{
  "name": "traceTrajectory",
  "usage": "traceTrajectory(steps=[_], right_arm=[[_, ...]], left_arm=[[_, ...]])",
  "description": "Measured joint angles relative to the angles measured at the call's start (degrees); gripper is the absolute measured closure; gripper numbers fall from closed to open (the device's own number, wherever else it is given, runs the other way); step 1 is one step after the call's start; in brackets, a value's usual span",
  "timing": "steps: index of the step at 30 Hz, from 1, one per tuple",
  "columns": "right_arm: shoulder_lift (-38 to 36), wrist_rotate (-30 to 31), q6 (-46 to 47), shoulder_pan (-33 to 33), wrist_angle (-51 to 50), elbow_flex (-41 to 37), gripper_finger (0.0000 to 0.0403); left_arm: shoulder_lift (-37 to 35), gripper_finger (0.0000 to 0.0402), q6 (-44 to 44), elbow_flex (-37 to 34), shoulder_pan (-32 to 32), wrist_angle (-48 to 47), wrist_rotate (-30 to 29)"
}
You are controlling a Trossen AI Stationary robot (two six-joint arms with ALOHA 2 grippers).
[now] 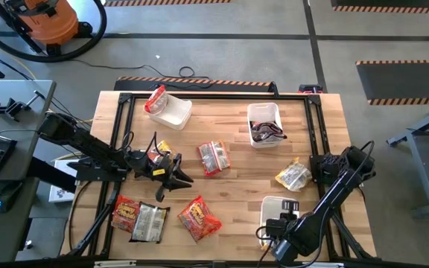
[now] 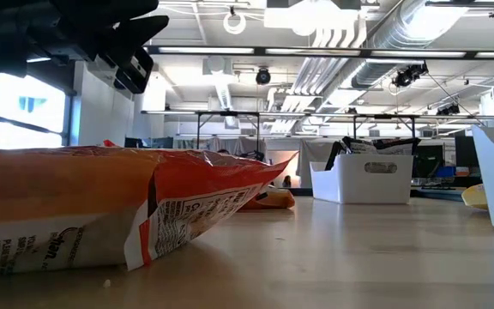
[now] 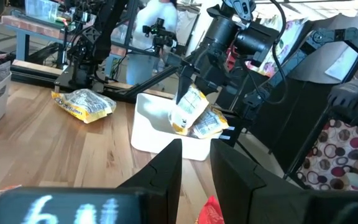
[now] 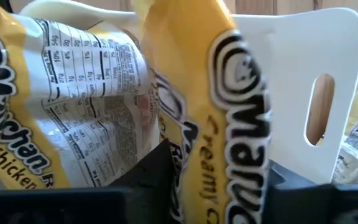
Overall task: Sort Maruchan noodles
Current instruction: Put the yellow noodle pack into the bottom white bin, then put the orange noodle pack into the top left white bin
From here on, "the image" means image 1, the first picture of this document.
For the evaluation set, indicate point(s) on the black computer mouse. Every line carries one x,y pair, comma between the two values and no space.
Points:
7,195

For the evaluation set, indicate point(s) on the silver metal bracket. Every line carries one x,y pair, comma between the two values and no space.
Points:
114,264
322,265

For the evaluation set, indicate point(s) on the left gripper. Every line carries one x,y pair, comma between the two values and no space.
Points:
155,171

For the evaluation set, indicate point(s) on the grey steel table frame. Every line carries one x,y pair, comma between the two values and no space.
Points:
425,178

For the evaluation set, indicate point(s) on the black desk clamp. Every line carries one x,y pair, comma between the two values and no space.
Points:
9,108

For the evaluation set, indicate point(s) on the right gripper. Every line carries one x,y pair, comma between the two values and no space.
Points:
290,205

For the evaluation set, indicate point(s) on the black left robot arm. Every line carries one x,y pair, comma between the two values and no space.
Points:
84,143

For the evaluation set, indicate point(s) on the orange-red Maruchan noodle pack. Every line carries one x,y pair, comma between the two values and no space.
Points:
125,214
199,219
214,158
156,99

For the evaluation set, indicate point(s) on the yellow Maruchan ramen pack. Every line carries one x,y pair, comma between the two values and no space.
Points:
292,175
165,146

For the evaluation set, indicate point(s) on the white cardboard box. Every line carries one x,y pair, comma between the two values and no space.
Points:
60,193

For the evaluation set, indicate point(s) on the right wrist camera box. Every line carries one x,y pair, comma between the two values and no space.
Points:
276,229

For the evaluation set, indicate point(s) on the white plastic bin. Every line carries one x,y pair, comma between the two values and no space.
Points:
175,111
270,208
263,111

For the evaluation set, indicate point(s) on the small black device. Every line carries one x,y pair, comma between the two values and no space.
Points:
310,88

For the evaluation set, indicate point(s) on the black hazard-striped floor mat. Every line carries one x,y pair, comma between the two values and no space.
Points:
404,82
386,3
162,2
136,85

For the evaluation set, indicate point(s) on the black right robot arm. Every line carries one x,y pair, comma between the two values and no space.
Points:
326,201

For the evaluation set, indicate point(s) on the orange shop vacuum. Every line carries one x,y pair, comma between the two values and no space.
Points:
47,20

